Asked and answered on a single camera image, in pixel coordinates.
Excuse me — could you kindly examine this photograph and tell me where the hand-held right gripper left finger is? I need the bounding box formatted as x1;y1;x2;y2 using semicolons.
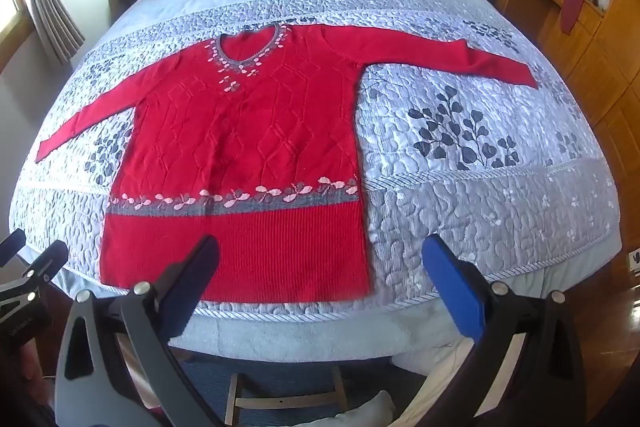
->
54;234;223;427

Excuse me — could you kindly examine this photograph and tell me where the red knitted sweater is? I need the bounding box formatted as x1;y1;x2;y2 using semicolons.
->
36;22;540;305

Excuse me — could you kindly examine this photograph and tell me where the bed with grey quilt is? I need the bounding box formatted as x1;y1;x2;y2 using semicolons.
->
10;0;623;323

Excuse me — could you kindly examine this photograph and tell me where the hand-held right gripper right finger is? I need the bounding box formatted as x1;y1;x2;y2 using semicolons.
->
412;234;587;427

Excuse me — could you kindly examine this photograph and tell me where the wooden framed window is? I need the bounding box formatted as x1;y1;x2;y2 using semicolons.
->
0;0;36;72

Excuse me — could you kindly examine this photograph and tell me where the grey curtain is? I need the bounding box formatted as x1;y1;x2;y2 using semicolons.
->
20;0;86;68

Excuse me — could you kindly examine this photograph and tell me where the white cloth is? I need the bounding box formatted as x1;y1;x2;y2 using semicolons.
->
320;347;501;427

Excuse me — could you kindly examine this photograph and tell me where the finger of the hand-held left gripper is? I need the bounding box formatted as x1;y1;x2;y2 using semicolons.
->
0;240;69;308
0;229;27;261

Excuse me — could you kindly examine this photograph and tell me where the wooden desk cabinet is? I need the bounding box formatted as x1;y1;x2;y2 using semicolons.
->
490;0;640;258

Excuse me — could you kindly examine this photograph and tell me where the wooden stool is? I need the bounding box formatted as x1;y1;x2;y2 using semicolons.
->
227;359;351;414

